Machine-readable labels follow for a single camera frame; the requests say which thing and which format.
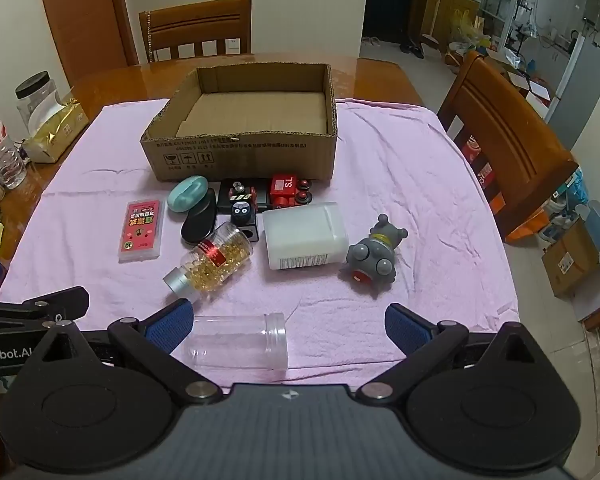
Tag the black blue toy train engine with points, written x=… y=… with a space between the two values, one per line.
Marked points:
x=240 y=212

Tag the brown cardboard box on floor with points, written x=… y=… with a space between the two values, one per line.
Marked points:
x=572 y=260

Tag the pink cloth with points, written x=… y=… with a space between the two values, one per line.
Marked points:
x=405 y=185

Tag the red toy train car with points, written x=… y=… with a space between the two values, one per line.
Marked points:
x=285 y=187

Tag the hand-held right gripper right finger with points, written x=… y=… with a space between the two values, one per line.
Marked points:
x=405 y=327

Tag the clear water bottle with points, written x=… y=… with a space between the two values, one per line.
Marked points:
x=2 y=155

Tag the teal oval case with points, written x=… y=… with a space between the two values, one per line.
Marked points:
x=186 y=192

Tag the clear jar with black lid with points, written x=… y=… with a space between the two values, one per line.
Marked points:
x=35 y=105

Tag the clear plastic jar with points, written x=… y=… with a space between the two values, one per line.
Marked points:
x=240 y=342

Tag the wooden chair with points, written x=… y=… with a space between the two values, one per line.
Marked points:
x=505 y=125
x=195 y=15

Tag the grey refrigerator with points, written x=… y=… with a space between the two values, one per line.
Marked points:
x=580 y=90

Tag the blue white wheeled toy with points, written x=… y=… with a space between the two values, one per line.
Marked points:
x=597 y=225

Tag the gold foil bag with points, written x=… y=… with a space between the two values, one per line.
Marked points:
x=55 y=132

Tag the open flapped cardboard box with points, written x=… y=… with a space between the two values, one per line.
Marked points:
x=530 y=87

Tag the yellow plastic bag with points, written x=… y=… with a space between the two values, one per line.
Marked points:
x=465 y=27

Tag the black computer mouse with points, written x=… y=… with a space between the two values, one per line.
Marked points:
x=199 y=225

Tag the white plastic container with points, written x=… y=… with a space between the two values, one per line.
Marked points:
x=300 y=235

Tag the pink card box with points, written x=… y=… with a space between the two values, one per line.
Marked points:
x=141 y=232

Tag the wooden door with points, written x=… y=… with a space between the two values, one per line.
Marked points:
x=80 y=20

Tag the black shoes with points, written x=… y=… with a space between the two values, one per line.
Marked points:
x=412 y=49

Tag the wooden cabinet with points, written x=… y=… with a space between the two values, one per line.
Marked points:
x=445 y=15

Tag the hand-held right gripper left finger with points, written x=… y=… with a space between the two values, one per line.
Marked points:
x=167 y=325

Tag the grey toy figure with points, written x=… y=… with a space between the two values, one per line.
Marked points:
x=372 y=257

